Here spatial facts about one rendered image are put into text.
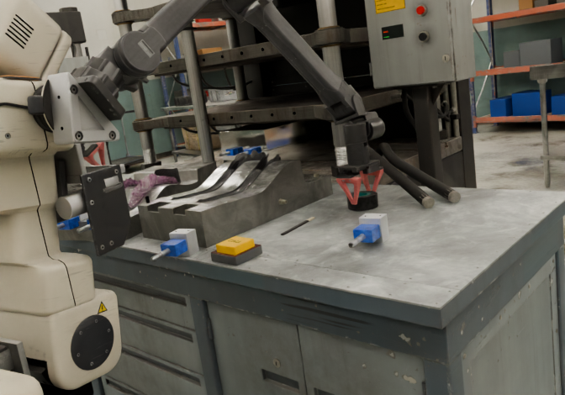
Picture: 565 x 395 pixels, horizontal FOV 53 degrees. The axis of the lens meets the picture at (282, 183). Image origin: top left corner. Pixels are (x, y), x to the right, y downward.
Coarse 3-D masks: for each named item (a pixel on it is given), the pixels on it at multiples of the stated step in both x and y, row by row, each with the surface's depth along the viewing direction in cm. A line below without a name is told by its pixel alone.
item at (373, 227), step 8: (368, 216) 120; (376, 216) 119; (384, 216) 119; (360, 224) 119; (368, 224) 119; (376, 224) 118; (384, 224) 119; (360, 232) 116; (368, 232) 115; (376, 232) 116; (384, 232) 119; (352, 240) 112; (360, 240) 114; (368, 240) 116; (376, 240) 119; (384, 240) 119
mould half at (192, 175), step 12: (156, 168) 195; (168, 168) 191; (180, 168) 187; (192, 168) 184; (204, 168) 185; (216, 168) 191; (192, 180) 182; (204, 180) 185; (156, 192) 164; (168, 192) 167; (180, 192) 172; (132, 216) 152; (132, 228) 152
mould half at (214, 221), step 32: (288, 160) 159; (192, 192) 157; (224, 192) 151; (256, 192) 145; (288, 192) 153; (320, 192) 164; (160, 224) 143; (192, 224) 134; (224, 224) 136; (256, 224) 145
